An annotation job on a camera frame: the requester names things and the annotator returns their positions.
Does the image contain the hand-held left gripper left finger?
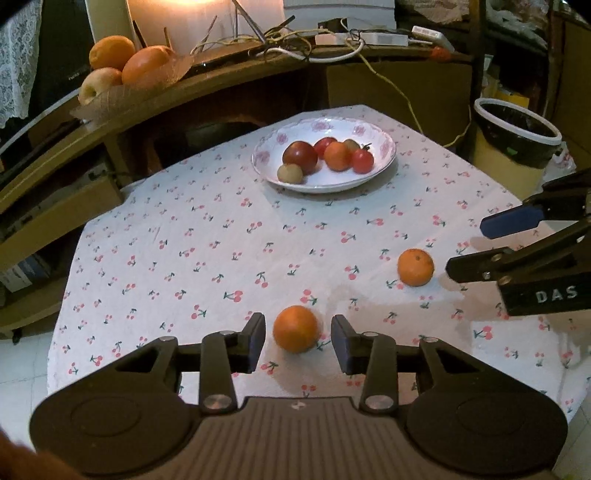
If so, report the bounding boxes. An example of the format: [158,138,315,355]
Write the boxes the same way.
[112,313,267,413]

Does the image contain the white trash bin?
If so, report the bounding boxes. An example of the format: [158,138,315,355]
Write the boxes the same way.
[473,97,563,175]

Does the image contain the orange tangerine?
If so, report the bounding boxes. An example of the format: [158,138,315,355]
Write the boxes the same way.
[397,248,435,287]
[273,305,319,354]
[323,141,353,172]

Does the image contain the white floral bowl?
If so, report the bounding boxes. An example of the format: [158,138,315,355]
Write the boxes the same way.
[251,116,397,194]

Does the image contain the blue white box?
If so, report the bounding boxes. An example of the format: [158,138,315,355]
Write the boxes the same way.
[0,253,52,295]

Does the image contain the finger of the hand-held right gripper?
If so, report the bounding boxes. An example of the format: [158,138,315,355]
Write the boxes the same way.
[479,168,591,240]
[445,220,591,285]

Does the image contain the white cable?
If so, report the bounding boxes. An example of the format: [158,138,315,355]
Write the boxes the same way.
[262,39,364,64]

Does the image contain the wooden television cabinet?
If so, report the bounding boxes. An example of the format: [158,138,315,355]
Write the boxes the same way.
[0,41,477,343]

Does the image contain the leaf shaped brown tray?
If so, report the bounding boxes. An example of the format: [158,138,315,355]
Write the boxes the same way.
[69,52,195,124]

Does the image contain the wooden shelf rack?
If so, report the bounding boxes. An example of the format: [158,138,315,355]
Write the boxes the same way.
[470,0,591,141]

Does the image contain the white stacked panels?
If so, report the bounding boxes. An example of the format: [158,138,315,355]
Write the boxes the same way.
[283,0,397,31]

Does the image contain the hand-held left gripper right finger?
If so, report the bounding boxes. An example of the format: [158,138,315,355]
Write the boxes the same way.
[331,315,486,413]

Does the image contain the black television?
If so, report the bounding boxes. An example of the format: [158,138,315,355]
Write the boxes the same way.
[0,0,94,160]

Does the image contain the oblong red tomato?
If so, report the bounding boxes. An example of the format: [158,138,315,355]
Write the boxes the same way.
[313,137,338,160]

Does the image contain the red tomato with stem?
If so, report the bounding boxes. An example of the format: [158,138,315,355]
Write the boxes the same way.
[351,144,375,175]

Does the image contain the large dark red apple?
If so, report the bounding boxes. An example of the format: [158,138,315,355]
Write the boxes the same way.
[282,141,319,175]

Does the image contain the yellow red apple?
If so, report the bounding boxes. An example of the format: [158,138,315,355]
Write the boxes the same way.
[78,67,125,106]

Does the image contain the white lit board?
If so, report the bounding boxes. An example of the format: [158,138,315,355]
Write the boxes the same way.
[126,0,285,55]

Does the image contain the white lace cloth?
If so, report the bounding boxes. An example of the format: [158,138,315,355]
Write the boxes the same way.
[0,0,44,131]

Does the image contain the white power strip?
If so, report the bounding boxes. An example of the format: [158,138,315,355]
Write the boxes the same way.
[315,30,410,47]

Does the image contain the large orange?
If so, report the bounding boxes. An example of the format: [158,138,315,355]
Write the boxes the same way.
[121,45,174,86]
[89,35,137,73]

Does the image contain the cherry print tablecloth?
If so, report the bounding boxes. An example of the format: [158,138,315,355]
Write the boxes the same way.
[48,104,591,418]

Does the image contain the tangled brown cables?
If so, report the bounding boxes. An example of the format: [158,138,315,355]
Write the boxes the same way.
[193,0,315,62]

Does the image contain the white adapter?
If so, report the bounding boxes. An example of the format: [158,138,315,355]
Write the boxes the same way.
[411,25,452,50]

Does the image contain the black flat set-top box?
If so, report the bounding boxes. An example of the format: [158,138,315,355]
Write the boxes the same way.
[188,43,269,75]

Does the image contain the yellow cable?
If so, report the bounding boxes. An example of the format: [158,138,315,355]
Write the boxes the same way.
[359,56,472,149]

